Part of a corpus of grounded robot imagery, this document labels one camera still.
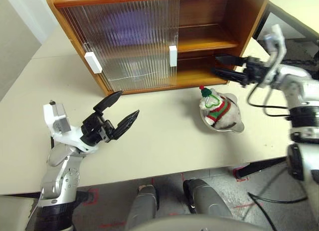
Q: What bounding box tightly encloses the silver right robot leg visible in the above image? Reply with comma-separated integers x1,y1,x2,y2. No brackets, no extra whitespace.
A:
183,178,234,219

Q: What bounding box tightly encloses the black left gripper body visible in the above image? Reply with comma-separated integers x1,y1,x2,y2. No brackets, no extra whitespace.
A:
80,111,116,145

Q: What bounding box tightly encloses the wooden cabinet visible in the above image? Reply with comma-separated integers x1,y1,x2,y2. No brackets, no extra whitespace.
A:
45,0,273,97

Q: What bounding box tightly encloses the grey robot torso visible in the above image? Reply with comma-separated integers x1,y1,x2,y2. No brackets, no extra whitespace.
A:
129,215,267,231

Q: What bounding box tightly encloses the purple soft package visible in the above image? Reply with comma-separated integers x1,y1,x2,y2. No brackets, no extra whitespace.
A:
104,5,162,46

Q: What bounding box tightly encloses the black frame side table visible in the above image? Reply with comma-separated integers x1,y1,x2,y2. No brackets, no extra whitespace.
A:
253,0,319,80

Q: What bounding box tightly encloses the silver left robot leg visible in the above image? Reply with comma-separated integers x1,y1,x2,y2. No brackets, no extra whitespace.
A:
124,185,160,231

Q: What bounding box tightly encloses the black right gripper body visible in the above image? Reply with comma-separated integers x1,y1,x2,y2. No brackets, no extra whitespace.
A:
240,56,271,89

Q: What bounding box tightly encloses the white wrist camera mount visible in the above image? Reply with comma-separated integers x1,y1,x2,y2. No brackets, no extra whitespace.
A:
43,100,100,153
259,23,287,89

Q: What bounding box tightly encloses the thin black loose cable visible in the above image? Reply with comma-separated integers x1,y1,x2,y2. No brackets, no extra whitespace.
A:
248,191,310,231

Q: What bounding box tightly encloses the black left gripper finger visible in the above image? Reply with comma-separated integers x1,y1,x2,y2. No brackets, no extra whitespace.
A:
110,109,140,141
93,90,124,115

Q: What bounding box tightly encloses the white plush toy red sweater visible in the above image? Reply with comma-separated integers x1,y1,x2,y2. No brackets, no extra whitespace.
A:
198,85,241,131

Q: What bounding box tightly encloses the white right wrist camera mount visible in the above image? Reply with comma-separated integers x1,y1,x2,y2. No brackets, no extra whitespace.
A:
259,23,287,89

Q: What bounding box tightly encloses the ribbed clear sliding door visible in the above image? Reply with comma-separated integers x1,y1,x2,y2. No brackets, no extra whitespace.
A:
59,3,175,92
64,0,180,91

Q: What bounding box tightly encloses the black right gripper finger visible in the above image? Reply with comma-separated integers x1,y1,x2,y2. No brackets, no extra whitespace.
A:
211,66,247,86
215,55,247,67

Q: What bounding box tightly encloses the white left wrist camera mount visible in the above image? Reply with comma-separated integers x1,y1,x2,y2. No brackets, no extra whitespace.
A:
43,100,100,153

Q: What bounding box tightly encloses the white door handle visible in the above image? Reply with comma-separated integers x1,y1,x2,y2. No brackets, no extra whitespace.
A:
169,45,178,67
84,51,103,74

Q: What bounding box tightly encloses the metal bowl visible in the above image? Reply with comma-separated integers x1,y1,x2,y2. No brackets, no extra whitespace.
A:
199,92,245,134

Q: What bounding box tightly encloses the silver robot leg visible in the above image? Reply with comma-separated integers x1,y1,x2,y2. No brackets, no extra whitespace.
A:
183,178,234,219
124,185,160,231

